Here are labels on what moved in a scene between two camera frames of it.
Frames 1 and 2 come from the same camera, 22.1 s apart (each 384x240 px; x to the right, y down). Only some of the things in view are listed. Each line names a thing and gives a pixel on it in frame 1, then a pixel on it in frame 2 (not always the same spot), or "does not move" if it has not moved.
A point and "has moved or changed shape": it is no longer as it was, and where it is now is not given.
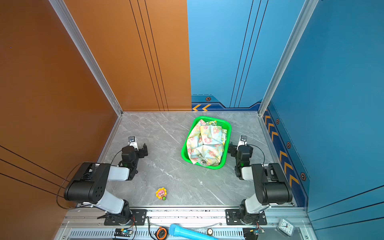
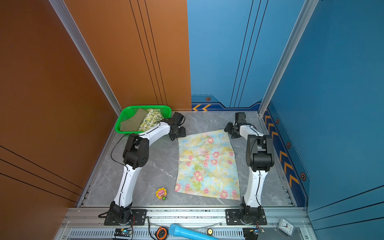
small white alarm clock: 286,227 does not move
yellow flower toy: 161,193 does not move
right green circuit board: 259,231 does not move
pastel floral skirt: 205,143 has moved or changed shape
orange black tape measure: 161,233 does not move
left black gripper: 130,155 → 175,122
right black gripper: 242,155 → 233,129
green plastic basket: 226,126 → 165,110
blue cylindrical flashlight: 176,230 does not move
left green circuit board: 123,232 does not move
